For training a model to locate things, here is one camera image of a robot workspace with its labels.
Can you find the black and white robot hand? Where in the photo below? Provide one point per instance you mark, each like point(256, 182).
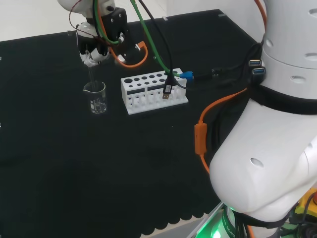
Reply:
point(115, 24)

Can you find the clear glass rod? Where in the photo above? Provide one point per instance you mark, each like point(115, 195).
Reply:
point(93, 81)

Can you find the white test tube rack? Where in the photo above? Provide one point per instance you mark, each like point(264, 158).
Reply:
point(153, 101)

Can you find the clear glass beaker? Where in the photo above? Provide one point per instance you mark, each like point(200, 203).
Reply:
point(96, 99)

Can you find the black bench cloth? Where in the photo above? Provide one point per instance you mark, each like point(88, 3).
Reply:
point(99, 161)

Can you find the black hub with blue ports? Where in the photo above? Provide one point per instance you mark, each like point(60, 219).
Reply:
point(257, 67)

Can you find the yellow stop button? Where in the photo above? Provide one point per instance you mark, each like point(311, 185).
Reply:
point(305, 205)

